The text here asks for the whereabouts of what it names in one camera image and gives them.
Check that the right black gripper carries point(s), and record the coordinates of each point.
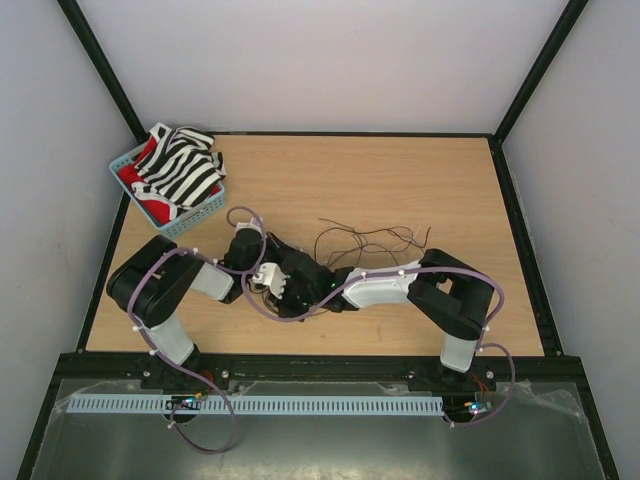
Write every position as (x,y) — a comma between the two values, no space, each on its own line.
(284,307)

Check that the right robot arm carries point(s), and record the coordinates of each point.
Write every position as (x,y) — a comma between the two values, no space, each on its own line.
(458,299)

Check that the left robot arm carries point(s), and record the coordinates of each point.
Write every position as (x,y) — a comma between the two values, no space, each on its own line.
(152,283)

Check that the light blue plastic basket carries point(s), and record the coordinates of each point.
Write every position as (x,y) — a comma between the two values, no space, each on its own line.
(185,218)

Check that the red cloth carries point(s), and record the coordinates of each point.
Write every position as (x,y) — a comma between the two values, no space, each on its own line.
(157,206)

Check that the black white striped cloth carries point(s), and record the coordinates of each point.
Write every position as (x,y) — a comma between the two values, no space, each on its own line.
(184,165)

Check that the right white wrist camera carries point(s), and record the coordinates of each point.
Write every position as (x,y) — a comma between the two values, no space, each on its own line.
(270,275)

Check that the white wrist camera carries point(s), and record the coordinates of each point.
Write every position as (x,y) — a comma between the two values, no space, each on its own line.
(253,224)
(270,275)

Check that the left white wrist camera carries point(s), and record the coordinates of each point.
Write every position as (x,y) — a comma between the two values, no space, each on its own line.
(253,224)

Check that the light blue slotted cable duct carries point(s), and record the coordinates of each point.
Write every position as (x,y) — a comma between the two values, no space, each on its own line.
(258,405)

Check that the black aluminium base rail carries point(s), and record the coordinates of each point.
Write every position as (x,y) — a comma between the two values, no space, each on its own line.
(422,373)

